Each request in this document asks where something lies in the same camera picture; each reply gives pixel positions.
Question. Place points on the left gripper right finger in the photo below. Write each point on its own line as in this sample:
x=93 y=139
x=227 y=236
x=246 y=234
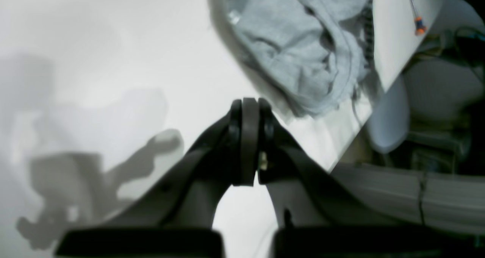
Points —
x=319 y=218

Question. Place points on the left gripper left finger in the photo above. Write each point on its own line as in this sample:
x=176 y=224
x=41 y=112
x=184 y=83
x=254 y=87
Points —
x=174 y=218

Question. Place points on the grey t-shirt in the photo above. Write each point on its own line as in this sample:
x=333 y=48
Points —
x=315 y=52

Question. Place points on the aluminium table frame rail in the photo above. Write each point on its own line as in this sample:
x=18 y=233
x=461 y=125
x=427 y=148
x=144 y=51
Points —
x=449 y=202

